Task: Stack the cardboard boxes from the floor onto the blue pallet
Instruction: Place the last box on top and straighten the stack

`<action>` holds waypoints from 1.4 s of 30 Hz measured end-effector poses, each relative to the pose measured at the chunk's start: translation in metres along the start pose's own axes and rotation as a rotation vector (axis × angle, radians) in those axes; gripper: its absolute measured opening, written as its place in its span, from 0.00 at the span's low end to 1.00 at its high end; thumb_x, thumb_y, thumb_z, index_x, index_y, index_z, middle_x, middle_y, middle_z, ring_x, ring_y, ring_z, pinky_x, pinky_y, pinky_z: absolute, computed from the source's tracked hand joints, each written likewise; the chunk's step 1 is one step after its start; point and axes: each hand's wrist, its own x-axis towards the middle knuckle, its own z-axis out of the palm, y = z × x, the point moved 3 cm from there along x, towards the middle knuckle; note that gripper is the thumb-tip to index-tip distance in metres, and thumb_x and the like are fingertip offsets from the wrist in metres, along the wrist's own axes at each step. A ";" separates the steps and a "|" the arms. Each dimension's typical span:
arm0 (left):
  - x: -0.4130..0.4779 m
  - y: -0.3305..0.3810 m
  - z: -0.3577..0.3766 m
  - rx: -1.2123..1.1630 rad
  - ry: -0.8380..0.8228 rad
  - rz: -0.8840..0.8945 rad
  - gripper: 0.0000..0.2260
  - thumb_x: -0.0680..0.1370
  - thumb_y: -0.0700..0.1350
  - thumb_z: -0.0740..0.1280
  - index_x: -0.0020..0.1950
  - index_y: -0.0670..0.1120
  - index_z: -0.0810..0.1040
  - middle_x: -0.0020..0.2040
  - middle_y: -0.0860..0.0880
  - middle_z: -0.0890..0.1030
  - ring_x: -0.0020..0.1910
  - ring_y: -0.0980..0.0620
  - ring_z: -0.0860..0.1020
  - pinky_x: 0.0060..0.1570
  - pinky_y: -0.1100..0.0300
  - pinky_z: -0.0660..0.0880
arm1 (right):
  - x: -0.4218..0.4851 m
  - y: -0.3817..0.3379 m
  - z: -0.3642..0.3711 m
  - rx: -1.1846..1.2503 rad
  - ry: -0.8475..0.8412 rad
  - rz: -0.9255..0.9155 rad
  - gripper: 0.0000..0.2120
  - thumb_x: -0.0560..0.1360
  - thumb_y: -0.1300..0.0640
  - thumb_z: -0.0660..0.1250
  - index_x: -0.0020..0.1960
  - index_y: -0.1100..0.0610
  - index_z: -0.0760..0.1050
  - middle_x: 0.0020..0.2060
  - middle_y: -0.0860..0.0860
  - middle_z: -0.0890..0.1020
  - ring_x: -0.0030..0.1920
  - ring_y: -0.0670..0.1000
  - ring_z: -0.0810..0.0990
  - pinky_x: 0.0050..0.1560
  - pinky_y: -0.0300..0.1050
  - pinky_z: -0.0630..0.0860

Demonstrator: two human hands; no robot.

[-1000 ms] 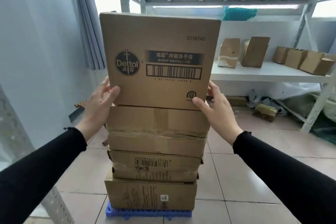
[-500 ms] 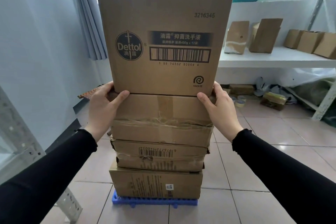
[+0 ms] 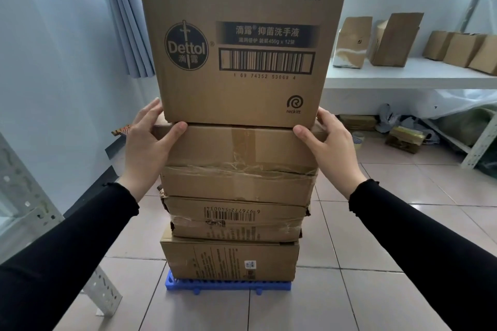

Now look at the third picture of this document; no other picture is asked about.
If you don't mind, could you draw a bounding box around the person's right hand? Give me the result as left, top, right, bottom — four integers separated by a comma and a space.
293, 107, 367, 200

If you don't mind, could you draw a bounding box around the person's left hand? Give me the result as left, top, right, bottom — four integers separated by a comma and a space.
118, 98, 188, 203

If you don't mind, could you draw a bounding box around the large printed cardboard box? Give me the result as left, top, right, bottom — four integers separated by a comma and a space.
133, 0, 353, 128

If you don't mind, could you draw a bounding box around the person's left forearm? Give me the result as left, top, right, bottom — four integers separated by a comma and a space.
0, 183, 140, 331

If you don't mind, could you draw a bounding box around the person's right forearm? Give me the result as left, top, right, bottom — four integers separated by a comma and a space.
348, 179, 497, 331

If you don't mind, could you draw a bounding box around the flat brown cardboard package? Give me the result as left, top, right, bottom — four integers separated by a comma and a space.
338, 114, 378, 132

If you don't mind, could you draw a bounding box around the taped brown cardboard box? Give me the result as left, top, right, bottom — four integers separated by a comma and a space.
152, 121, 327, 175

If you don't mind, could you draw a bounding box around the flat plastic-wrapped cardboard box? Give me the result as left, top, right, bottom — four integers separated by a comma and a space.
160, 166, 318, 207

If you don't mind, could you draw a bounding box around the grey crumpled plastic bag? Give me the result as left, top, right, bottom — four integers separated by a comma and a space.
375, 103, 440, 145

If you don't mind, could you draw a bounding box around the yellow wrapped packet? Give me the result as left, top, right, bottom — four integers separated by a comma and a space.
385, 125, 426, 155

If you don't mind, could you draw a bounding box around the brown paper bag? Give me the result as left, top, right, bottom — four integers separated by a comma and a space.
333, 16, 373, 70

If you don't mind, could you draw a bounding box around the torn barcode cardboard box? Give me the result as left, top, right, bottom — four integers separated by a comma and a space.
161, 194, 311, 243

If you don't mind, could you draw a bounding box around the white metal shelf rack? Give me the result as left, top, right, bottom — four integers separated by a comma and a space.
323, 0, 497, 170

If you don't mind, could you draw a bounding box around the grey-blue curtain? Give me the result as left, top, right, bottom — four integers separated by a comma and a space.
98, 0, 157, 79

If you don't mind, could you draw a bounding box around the open brown cardboard carton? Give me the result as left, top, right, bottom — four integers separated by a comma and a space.
368, 12, 425, 68

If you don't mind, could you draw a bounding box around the cardboard box with white sticker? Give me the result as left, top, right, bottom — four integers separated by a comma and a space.
159, 225, 301, 283

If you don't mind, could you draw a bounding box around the small brown cardboard box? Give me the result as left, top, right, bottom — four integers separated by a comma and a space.
468, 35, 497, 76
422, 31, 456, 61
443, 33, 487, 69

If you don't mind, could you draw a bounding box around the large clear plastic bag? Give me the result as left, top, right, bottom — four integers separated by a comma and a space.
422, 89, 497, 147

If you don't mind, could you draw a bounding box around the blue plastic pallet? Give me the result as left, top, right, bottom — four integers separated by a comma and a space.
165, 269, 293, 296

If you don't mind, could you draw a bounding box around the white perforated metal rack frame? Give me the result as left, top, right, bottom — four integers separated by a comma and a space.
0, 132, 123, 318

